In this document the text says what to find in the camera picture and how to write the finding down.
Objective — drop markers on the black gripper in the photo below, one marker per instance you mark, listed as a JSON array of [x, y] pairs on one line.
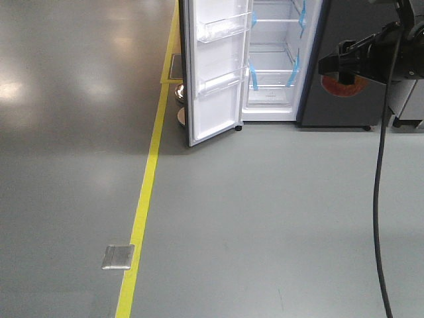
[[392, 54]]

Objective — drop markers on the red yellow apple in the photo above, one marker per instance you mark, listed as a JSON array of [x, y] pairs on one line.
[[332, 86]]

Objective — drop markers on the fridge door white inside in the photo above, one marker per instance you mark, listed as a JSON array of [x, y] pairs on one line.
[[206, 117]]

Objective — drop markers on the grey fridge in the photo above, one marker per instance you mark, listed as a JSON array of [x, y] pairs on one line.
[[295, 35]]

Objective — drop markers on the clear crisper drawer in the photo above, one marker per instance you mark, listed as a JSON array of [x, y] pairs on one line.
[[271, 87]]

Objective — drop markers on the clear middle door bin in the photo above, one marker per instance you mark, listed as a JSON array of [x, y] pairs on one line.
[[223, 28]]

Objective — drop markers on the clear door bin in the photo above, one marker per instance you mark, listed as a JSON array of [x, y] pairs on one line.
[[209, 86], [223, 28]]

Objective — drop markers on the clear lower door bin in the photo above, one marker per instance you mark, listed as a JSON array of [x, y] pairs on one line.
[[209, 86]]

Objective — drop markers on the metal floor plate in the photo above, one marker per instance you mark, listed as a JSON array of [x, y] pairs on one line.
[[118, 257]]

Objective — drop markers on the chrome stanchion post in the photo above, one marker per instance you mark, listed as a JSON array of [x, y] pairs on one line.
[[180, 98]]

